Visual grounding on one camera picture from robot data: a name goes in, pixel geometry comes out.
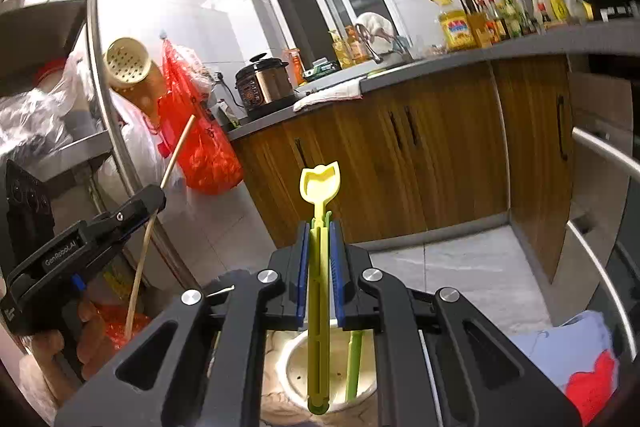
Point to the person's left forearm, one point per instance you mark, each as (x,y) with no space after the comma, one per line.
(42,399)

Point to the wooden knife block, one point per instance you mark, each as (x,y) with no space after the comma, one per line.
(477,27)

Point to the row of sauce bottles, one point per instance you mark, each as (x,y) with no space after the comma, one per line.
(520,17)

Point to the white rag on faucet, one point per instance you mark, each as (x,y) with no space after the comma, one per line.
(375,27)

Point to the white dish towel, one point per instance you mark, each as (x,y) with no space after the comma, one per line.
(330,94)

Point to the yellow perforated utensil holder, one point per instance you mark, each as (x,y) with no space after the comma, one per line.
(129,67)

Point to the red plastic wrapper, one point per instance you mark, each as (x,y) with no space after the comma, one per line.
(122,327)

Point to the wooden kitchen cabinet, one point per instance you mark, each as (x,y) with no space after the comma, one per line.
(400,147)

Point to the yellow cooking oil bottle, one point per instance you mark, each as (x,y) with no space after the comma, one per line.
(341,49)

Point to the clear plastic bag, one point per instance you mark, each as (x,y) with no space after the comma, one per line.
(30,112)

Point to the red plastic bag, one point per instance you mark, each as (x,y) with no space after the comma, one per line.
(207,147)

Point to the person's left hand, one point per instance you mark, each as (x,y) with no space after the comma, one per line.
(92,342)

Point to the yellow plastic spoon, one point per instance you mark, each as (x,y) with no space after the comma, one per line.
(318,207)

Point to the dark green box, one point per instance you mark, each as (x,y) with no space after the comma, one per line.
(320,69)

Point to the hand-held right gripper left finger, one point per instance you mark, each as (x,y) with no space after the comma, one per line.
(301,267)

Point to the green plastic utensil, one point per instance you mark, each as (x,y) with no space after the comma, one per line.
(354,367)

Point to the beige ceramic utensil cup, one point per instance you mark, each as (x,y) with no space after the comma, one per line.
(292,367)

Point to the orange cooking oil bottle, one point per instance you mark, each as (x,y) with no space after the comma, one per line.
(356,44)

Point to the small orange bottle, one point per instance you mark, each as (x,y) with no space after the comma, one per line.
(295,66)

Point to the printed blue tablecloth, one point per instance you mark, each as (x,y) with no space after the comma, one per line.
(585,357)

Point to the wooden chopstick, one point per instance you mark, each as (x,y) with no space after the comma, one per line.
(175,154)

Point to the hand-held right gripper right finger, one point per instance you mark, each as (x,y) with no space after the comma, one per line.
(339,272)

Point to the white plastic bag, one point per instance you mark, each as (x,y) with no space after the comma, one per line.
(132,142)

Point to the large yellow oil bottle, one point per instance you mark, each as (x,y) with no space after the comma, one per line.
(456,32)

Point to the electric pressure cooker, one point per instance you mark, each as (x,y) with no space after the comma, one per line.
(262,84)

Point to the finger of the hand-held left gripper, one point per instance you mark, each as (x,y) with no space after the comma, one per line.
(137,206)

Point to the stainless steel rack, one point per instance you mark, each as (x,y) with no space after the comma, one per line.
(97,72)

